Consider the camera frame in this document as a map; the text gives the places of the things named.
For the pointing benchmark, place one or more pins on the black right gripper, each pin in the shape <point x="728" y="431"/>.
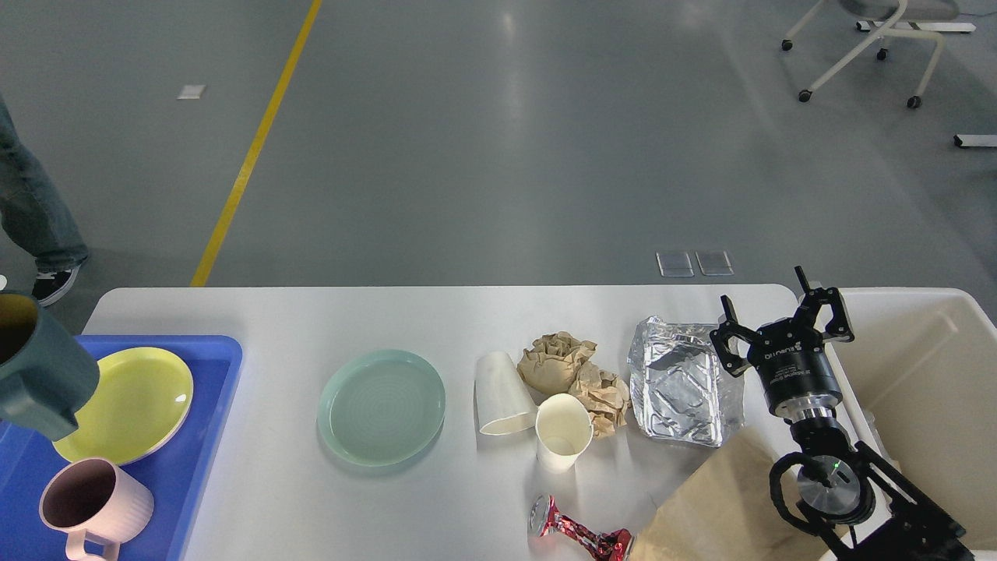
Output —
<point x="796" y="370"/>

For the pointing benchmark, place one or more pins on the pink mug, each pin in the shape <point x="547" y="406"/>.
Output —
<point x="97" y="506"/>

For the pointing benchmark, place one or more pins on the dark teal mug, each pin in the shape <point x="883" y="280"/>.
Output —
<point x="46" y="375"/>

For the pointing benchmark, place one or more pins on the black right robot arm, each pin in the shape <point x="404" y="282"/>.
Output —
<point x="845" y="493"/>

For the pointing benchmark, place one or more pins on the right floor outlet cover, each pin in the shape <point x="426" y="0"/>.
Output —
<point x="715" y="263"/>

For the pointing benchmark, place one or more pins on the floor outlet cover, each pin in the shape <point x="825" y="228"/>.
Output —
<point x="715" y="263"/>
<point x="675" y="264"/>

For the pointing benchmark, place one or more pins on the aluminium foil tray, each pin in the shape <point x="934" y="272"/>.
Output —
<point x="679" y="390"/>

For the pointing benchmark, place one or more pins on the left floor outlet cover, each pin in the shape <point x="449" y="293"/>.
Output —
<point x="675" y="264"/>

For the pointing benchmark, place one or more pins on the beige plastic bin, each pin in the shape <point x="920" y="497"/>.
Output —
<point x="921" y="377"/>

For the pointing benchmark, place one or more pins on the brown paper bag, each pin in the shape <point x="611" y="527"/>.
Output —
<point x="723" y="512"/>

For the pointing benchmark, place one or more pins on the crumpled brown paper ball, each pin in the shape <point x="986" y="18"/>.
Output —
<point x="553" y="363"/>

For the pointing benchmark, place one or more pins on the upright white paper cup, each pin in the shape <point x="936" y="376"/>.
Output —
<point x="564" y="430"/>

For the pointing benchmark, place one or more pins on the white table foot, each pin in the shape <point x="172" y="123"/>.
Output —
<point x="966" y="141"/>

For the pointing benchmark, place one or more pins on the crushed red can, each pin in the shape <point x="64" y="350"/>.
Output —
<point x="545" y="518"/>

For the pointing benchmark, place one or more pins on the tipped white paper cup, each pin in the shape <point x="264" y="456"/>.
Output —
<point x="504" y="405"/>

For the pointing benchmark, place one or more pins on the white office chair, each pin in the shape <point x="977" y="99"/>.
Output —
<point x="882" y="21"/>

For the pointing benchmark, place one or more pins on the light green plate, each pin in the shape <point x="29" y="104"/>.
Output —
<point x="381" y="409"/>

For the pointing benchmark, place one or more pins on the blue plastic tray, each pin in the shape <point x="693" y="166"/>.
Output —
<point x="176" y="474"/>

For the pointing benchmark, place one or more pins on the yellow plate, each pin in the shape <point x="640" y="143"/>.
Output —
<point x="143" y="396"/>

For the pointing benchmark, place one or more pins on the person in jeans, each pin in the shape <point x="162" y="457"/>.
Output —
<point x="35" y="217"/>

